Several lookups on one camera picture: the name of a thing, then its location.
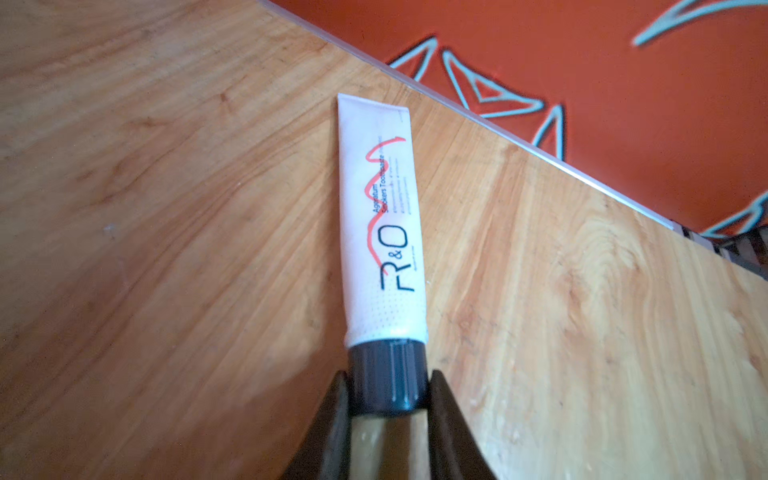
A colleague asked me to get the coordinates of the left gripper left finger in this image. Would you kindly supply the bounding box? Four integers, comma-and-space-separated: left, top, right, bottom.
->
280, 370, 351, 479

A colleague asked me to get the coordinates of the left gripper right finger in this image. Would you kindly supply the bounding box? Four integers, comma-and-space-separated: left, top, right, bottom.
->
427, 369, 496, 480

